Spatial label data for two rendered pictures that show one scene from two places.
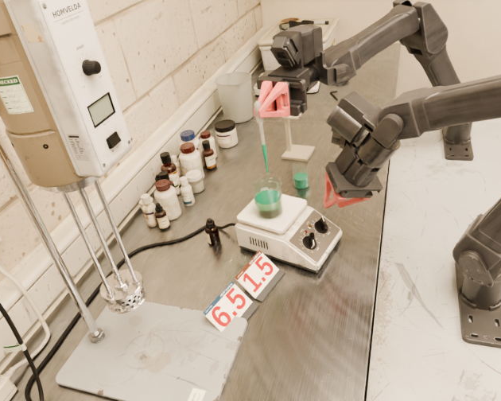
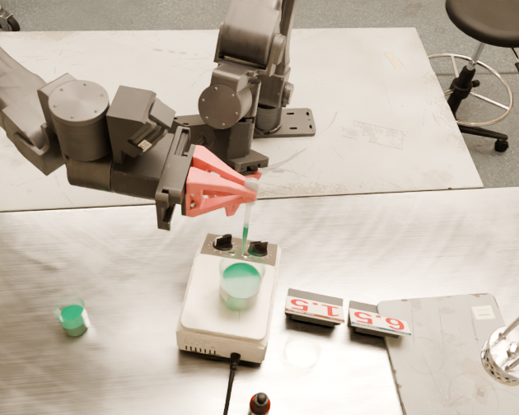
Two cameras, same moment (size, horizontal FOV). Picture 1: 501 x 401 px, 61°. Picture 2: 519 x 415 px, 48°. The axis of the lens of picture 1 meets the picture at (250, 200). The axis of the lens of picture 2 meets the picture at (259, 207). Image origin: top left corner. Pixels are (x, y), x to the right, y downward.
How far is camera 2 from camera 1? 1.02 m
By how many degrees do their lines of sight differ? 80
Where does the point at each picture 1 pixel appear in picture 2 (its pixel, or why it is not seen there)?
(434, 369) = (351, 151)
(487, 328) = (300, 118)
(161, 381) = not seen: hidden behind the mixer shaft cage
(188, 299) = (378, 392)
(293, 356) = (392, 249)
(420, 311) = (294, 162)
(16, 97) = not seen: outside the picture
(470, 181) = not seen: hidden behind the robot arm
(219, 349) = (426, 313)
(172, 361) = (465, 356)
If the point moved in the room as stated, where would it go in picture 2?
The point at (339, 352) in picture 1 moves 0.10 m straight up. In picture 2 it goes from (368, 215) to (382, 180)
